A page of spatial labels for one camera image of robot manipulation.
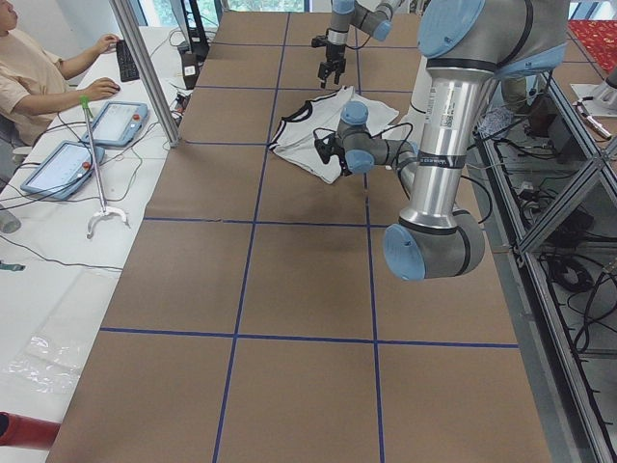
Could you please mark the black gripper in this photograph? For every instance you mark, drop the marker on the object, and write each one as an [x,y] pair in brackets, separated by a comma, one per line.
[343,165]
[331,52]

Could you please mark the grey cartoon print t-shirt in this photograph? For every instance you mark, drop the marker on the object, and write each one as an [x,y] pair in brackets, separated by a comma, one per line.
[317,119]

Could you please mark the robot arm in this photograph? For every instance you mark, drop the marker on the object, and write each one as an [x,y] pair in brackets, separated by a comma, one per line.
[344,15]
[468,46]

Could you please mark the patterned cloth rag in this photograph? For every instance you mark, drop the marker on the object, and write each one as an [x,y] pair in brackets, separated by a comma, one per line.
[495,122]

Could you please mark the black keyboard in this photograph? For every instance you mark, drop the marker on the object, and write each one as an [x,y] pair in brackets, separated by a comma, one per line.
[127,67]

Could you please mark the far blue teach pendant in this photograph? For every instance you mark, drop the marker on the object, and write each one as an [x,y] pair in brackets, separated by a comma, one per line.
[117,123]

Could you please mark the blue teach pendant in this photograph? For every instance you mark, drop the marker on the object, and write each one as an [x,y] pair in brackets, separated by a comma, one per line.
[62,172]
[117,123]

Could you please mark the reacher grabber stick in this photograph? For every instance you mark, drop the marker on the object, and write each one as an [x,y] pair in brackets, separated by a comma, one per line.
[106,211]

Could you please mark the near blue teach pendant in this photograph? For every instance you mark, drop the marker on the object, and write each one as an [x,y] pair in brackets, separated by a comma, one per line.
[62,172]

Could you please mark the seated person in beige shirt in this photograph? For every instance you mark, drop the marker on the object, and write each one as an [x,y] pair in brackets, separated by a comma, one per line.
[34,82]

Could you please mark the clear plastic bag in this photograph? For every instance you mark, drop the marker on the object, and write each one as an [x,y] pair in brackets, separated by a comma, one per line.
[44,373]

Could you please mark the red fire extinguisher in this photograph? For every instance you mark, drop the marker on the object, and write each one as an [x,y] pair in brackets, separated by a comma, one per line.
[27,433]

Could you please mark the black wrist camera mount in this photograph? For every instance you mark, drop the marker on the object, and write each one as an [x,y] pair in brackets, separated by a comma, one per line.
[319,41]
[325,143]

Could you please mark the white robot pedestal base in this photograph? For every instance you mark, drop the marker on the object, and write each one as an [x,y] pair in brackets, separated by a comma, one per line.
[411,125]

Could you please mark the aluminium frame post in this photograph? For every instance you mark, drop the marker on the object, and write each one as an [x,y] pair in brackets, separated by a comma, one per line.
[131,33]

